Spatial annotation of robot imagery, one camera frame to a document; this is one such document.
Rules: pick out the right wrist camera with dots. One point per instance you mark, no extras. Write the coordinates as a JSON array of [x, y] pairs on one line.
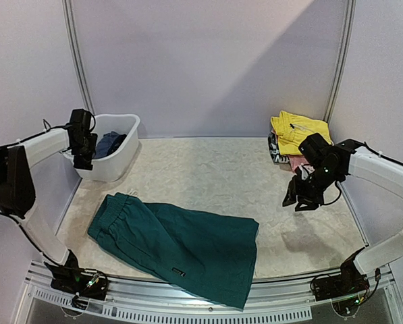
[[314, 148]]

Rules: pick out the white plastic laundry basket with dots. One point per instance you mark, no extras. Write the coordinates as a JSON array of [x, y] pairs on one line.
[[112, 167]]

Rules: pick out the right aluminium frame post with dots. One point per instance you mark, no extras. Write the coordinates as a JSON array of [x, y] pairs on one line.
[[341, 58]]

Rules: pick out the black white patterned garment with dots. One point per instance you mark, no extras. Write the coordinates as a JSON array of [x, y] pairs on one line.
[[274, 150]]

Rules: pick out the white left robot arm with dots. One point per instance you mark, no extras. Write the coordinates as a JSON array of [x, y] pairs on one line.
[[17, 191]]

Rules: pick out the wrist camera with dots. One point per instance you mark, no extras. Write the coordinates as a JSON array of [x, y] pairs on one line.
[[82, 119], [314, 148]]

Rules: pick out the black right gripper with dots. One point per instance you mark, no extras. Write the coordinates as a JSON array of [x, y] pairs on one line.
[[304, 194]]

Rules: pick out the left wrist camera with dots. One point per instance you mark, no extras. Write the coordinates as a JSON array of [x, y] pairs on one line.
[[82, 119]]

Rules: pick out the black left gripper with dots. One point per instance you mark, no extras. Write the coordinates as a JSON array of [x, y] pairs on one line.
[[85, 162]]

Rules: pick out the navy blue garment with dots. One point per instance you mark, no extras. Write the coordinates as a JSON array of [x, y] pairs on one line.
[[109, 143]]

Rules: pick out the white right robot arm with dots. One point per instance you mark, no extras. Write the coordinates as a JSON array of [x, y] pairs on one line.
[[374, 167]]

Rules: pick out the aluminium front rail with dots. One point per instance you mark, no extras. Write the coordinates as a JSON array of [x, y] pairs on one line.
[[149, 300]]

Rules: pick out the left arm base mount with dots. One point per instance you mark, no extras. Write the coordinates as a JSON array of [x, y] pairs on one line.
[[83, 284]]

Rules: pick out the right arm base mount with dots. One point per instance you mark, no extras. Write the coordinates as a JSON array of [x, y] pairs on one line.
[[346, 295]]

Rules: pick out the yellow folded shorts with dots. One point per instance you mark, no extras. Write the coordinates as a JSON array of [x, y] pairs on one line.
[[291, 130]]

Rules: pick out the left aluminium frame post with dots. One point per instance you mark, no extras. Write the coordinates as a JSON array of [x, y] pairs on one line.
[[70, 23]]

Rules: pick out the aluminium frame post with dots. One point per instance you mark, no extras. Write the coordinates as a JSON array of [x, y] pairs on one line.
[[70, 23], [341, 58]]

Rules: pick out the pink folded garment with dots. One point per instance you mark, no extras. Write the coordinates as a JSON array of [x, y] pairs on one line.
[[299, 160]]

